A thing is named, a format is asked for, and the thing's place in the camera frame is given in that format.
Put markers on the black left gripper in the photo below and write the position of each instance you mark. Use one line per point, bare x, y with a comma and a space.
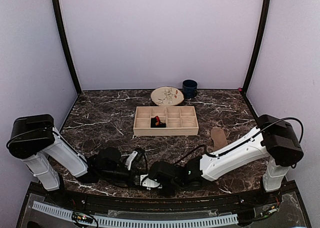
132, 181

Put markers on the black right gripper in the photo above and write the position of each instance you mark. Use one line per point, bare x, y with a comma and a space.
168, 193

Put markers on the black argyle sock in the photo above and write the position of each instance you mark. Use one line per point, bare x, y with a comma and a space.
155, 122

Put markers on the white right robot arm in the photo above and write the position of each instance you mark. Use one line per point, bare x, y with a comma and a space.
272, 138

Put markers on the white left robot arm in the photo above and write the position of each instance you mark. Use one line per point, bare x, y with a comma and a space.
35, 138

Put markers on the tan plain sock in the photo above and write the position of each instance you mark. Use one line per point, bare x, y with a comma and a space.
219, 138

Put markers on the wooden compartment tray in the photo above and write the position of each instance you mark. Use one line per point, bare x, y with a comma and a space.
179, 120

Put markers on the patterned ceramic plate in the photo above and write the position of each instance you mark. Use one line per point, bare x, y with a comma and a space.
167, 96

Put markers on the dark blue mug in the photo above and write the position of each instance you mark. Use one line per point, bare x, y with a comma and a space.
189, 89

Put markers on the white slotted cable duct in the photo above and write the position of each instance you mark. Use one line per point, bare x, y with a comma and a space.
86, 220

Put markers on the left black corner post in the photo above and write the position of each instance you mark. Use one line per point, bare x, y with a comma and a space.
65, 45

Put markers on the black corner post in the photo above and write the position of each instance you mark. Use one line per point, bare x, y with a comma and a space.
65, 45
257, 45

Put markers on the right black corner post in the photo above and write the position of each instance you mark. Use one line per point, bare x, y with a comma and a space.
257, 45

